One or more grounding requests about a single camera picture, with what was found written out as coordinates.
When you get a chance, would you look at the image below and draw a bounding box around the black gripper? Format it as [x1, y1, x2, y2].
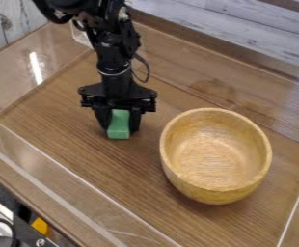
[77, 74, 157, 133]

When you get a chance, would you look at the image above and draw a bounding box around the green rectangular block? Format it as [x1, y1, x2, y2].
[106, 109, 130, 140]

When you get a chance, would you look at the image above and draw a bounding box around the brown wooden bowl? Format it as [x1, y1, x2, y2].
[160, 108, 273, 205]

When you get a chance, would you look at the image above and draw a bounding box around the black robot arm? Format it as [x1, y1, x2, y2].
[31, 0, 157, 137]

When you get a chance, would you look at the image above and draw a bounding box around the yellow tag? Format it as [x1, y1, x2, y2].
[30, 217, 49, 235]

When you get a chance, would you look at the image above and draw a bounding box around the clear acrylic corner bracket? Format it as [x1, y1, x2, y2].
[70, 20, 93, 48]

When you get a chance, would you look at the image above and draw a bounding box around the clear acrylic enclosure wall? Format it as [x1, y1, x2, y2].
[0, 122, 181, 247]

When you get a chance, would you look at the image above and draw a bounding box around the black cable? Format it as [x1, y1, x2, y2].
[0, 217, 19, 247]

